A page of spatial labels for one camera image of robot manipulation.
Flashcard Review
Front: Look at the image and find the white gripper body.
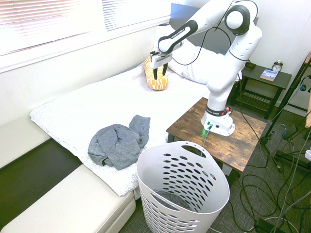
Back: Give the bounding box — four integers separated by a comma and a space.
150, 50, 173, 70

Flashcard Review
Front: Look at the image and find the grey heathered garment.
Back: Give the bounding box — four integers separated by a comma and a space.
87, 115, 152, 171

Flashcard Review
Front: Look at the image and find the white perforated laundry basket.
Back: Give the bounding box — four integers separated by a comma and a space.
136, 141, 231, 233

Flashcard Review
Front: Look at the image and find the yellow patterned bolster pillow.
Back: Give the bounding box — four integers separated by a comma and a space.
143, 56, 170, 92

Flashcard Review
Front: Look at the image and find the white bed pillow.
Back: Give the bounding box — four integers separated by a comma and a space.
167, 45, 243, 86

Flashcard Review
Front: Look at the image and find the narrow white window blind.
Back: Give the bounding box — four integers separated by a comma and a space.
101, 0, 176, 32

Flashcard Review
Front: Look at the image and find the white dotted bed blanket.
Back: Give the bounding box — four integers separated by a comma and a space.
29, 60, 212, 198

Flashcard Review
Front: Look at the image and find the rustic brown wooden side table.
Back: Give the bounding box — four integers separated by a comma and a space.
166, 97, 268, 186

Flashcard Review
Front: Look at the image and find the blue covered book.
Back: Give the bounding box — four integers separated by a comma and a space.
259, 69, 278, 82

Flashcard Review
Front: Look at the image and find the black twin-bell alarm clock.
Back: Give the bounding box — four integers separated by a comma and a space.
272, 60, 284, 73

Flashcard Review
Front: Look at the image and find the black slatted nightstand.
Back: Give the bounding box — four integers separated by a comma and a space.
230, 63, 293, 120

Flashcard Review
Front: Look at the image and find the grey cloth inside basket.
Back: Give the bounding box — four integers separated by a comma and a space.
151, 190, 193, 212

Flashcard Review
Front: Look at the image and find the wide white window blind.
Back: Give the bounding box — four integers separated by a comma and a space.
0, 0, 81, 56

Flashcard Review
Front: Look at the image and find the black box on stand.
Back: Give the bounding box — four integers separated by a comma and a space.
282, 124, 299, 141

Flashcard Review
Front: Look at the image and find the small cream bench cushion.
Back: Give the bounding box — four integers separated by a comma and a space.
0, 116, 52, 170

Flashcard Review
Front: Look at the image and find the dark wood bench surface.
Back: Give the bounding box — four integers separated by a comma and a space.
0, 138, 84, 219

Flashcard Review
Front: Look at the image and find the black floor power strip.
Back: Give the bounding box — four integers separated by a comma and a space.
254, 216, 291, 233

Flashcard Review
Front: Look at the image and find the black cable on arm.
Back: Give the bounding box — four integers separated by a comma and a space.
173, 4, 234, 67

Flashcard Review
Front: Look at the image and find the grey cable with green plug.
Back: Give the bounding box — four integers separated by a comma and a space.
201, 123, 215, 152

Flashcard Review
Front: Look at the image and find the black camera tripod stand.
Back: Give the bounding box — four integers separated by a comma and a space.
259, 55, 311, 173

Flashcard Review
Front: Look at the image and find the black cable looped on floor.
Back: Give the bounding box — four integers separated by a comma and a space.
228, 80, 311, 233

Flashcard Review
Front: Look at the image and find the white grey floor cable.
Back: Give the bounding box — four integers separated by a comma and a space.
257, 123, 311, 233

